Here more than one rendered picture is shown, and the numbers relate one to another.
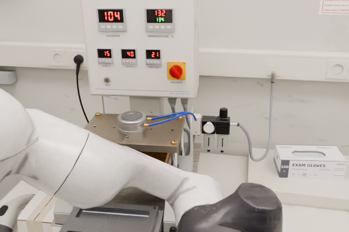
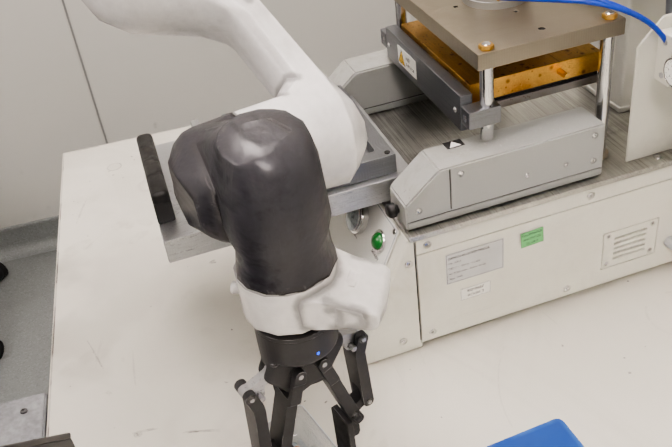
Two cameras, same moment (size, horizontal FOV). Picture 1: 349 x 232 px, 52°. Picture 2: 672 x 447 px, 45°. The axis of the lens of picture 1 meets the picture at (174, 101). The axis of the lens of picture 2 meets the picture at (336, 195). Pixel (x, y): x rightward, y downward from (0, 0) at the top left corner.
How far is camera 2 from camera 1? 0.75 m
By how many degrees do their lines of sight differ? 60
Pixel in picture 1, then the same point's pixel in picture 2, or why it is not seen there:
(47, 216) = not seen: hidden behind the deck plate
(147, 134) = (489, 15)
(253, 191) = (258, 125)
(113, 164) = not seen: outside the picture
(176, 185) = (277, 79)
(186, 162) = (566, 125)
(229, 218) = (206, 143)
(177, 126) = (565, 27)
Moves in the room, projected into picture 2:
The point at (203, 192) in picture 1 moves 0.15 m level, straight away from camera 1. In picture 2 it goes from (276, 105) to (427, 63)
